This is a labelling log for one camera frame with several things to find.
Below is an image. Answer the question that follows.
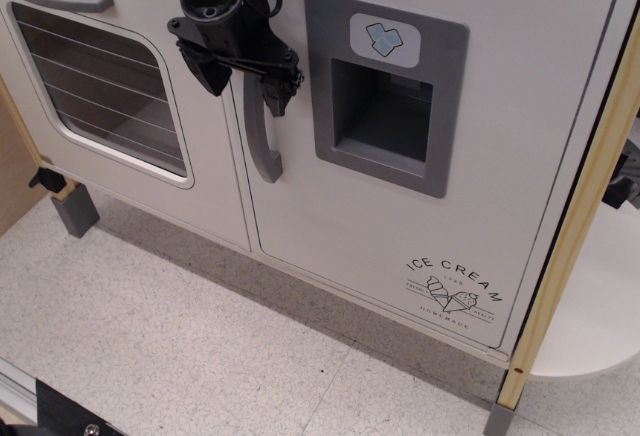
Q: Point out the white toy fridge door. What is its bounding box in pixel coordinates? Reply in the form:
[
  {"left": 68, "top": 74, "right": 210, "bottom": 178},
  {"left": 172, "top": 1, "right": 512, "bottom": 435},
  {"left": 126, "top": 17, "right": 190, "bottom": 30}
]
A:
[{"left": 248, "top": 0, "right": 636, "bottom": 353}]

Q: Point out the white oven door with window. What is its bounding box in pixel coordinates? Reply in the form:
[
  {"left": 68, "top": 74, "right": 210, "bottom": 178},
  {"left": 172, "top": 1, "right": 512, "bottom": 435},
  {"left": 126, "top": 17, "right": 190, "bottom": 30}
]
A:
[{"left": 1, "top": 0, "right": 250, "bottom": 250}]

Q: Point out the white toy kitchen cabinet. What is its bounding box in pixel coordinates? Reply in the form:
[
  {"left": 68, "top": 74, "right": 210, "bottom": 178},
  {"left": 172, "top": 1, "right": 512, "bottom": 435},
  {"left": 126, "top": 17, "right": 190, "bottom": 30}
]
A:
[{"left": 1, "top": 0, "right": 637, "bottom": 366}]

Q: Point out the light wooden right post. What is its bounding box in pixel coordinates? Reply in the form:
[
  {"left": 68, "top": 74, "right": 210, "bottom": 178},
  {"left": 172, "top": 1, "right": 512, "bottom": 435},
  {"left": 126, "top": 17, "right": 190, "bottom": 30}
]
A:
[{"left": 496, "top": 20, "right": 639, "bottom": 410}]

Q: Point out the white round table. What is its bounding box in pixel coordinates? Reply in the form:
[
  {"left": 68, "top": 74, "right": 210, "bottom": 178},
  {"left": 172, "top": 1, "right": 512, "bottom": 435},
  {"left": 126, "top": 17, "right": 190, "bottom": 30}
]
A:
[{"left": 530, "top": 202, "right": 639, "bottom": 381}]

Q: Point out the black clamp right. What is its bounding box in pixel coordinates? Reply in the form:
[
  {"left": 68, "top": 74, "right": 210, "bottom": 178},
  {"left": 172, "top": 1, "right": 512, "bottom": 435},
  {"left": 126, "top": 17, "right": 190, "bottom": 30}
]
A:
[{"left": 602, "top": 140, "right": 639, "bottom": 209}]

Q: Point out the grey right foot cap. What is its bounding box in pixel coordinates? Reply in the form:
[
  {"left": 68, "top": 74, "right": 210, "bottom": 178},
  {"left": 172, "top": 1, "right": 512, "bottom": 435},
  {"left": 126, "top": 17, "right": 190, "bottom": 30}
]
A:
[{"left": 483, "top": 403, "right": 515, "bottom": 436}]

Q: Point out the grey fridge door handle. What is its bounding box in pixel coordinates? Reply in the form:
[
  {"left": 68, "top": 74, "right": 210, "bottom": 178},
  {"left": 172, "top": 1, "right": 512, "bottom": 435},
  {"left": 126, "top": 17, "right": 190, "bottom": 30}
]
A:
[{"left": 243, "top": 73, "right": 283, "bottom": 184}]

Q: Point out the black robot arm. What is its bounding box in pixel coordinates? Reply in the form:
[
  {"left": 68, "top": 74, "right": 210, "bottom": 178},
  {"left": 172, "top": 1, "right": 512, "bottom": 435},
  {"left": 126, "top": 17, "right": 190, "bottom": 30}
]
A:
[{"left": 167, "top": 0, "right": 303, "bottom": 117}]

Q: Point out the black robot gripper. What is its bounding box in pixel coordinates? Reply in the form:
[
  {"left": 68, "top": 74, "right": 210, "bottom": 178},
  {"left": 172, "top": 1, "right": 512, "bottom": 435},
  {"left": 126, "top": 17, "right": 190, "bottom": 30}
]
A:
[{"left": 167, "top": 1, "right": 303, "bottom": 117}]

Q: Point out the black base plate with screw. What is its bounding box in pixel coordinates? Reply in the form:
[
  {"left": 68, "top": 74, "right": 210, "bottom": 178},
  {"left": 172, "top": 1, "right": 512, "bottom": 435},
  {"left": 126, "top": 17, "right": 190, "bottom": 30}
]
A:
[{"left": 1, "top": 380, "right": 124, "bottom": 436}]

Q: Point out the grey left foot cap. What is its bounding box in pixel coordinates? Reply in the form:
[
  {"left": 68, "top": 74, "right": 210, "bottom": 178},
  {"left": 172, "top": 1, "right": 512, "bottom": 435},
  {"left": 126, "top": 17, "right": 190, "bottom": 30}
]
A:
[{"left": 51, "top": 184, "right": 100, "bottom": 238}]

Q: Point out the grey foot cap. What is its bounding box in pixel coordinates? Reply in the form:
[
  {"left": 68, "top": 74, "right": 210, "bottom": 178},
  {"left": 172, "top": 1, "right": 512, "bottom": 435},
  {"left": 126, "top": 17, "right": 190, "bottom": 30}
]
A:
[
  {"left": 483, "top": 403, "right": 515, "bottom": 436},
  {"left": 51, "top": 184, "right": 100, "bottom": 238}
]

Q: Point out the plywood side panel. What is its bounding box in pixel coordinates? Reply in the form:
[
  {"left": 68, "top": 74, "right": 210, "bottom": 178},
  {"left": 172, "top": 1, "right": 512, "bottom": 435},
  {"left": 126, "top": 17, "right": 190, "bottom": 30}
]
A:
[{"left": 1, "top": 98, "right": 44, "bottom": 235}]

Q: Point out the grey ice dispenser panel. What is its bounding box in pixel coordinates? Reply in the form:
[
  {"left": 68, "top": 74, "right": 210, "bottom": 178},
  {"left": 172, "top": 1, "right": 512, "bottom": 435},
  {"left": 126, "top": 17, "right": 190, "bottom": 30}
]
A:
[{"left": 305, "top": 0, "right": 470, "bottom": 198}]

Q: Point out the light wooden left post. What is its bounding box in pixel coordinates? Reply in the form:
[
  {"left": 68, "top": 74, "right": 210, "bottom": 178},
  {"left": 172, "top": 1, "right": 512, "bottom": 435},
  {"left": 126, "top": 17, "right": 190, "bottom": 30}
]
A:
[{"left": 1, "top": 80, "right": 79, "bottom": 200}]

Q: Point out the light wooden post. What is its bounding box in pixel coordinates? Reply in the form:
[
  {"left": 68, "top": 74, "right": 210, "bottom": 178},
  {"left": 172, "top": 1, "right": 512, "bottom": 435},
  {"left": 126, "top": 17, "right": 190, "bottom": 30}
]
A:
[
  {"left": 1, "top": 80, "right": 79, "bottom": 200},
  {"left": 496, "top": 20, "right": 639, "bottom": 410}
]

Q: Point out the aluminium rail bottom left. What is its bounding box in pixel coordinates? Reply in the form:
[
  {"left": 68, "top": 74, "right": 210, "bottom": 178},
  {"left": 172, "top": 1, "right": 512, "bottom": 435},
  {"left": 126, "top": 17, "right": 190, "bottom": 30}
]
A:
[{"left": 1, "top": 358, "right": 38, "bottom": 423}]

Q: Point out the black clamp knob left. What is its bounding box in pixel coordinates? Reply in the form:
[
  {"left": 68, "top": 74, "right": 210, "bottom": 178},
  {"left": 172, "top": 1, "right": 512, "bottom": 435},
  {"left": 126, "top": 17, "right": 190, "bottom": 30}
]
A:
[{"left": 28, "top": 167, "right": 67, "bottom": 194}]

